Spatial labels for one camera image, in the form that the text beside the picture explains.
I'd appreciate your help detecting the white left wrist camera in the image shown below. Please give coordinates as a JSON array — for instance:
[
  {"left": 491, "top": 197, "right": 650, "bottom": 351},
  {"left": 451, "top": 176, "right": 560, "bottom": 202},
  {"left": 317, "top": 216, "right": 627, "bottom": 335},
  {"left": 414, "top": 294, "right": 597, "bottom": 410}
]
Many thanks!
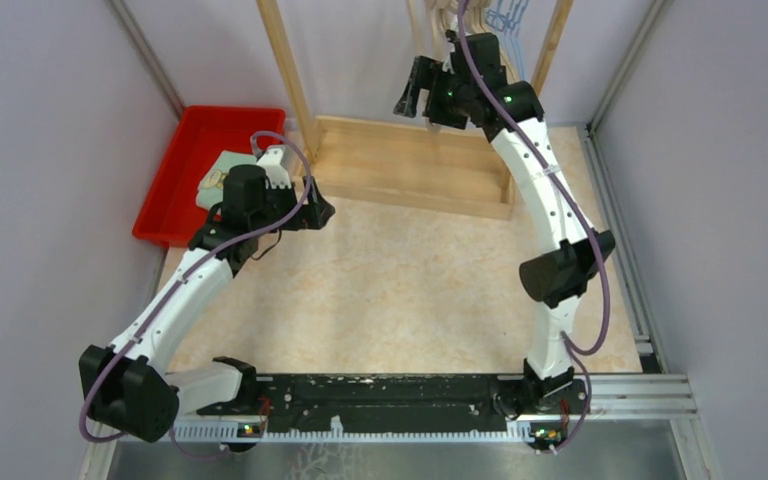
[{"left": 256, "top": 145, "right": 293, "bottom": 189}]

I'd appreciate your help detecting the red plastic bin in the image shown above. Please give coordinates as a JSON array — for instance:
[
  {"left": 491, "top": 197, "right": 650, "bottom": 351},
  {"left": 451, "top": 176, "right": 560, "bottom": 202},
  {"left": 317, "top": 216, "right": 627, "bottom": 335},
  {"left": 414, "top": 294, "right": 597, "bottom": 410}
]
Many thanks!
[{"left": 132, "top": 106, "right": 286, "bottom": 248}]

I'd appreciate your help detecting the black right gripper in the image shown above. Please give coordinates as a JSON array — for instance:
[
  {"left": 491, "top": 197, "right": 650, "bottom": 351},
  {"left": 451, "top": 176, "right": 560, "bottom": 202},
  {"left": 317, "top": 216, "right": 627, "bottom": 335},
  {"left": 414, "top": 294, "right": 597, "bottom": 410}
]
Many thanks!
[{"left": 394, "top": 56, "right": 474, "bottom": 130}]

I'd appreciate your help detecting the light green printed cloth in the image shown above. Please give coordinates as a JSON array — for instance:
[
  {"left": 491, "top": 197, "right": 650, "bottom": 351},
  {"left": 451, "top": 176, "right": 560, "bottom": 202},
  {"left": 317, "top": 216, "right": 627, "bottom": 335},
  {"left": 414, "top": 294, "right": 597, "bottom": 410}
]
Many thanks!
[{"left": 195, "top": 150, "right": 257, "bottom": 210}]

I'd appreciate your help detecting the white slotted cable duct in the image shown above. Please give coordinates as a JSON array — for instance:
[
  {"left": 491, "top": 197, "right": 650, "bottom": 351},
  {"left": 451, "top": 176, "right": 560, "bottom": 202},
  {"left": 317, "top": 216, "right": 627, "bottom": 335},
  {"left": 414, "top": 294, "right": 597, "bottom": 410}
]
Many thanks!
[{"left": 171, "top": 421, "right": 565, "bottom": 445}]

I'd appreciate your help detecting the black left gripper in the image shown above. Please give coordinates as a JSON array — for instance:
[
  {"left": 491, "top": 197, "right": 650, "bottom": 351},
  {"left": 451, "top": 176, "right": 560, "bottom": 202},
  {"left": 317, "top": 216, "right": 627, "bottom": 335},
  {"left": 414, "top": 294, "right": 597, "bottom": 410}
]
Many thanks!
[{"left": 250, "top": 175, "right": 334, "bottom": 236}]

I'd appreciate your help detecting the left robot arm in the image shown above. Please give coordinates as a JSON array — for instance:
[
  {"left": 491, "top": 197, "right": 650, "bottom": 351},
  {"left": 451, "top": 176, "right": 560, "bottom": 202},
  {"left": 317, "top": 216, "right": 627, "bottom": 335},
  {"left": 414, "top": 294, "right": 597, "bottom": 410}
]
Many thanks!
[{"left": 79, "top": 164, "right": 335, "bottom": 443}]

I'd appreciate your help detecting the blue wire hanger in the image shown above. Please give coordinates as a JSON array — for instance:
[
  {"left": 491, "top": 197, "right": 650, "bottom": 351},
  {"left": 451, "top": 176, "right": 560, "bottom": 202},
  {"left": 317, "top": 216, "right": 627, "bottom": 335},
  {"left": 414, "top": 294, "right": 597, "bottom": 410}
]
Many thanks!
[
  {"left": 485, "top": 0, "right": 512, "bottom": 40},
  {"left": 509, "top": 0, "right": 530, "bottom": 80},
  {"left": 498, "top": 0, "right": 528, "bottom": 77}
]

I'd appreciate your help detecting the aluminium frame rail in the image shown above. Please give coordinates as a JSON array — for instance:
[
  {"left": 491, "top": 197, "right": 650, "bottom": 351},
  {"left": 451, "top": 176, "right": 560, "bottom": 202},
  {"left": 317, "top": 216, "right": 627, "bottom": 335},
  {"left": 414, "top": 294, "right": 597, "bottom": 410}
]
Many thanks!
[{"left": 578, "top": 125, "right": 698, "bottom": 421}]

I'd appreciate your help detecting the wooden hanger rack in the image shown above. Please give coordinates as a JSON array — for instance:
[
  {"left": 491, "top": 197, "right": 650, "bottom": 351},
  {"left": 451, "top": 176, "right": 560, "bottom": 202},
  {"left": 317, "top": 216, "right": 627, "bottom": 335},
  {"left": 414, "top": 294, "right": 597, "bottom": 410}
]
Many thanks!
[{"left": 257, "top": 1, "right": 561, "bottom": 220}]

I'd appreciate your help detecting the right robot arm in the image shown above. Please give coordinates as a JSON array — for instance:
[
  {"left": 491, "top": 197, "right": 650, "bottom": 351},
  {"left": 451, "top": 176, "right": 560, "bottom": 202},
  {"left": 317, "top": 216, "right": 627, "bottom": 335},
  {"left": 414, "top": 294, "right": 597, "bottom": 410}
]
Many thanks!
[{"left": 394, "top": 30, "right": 616, "bottom": 412}]

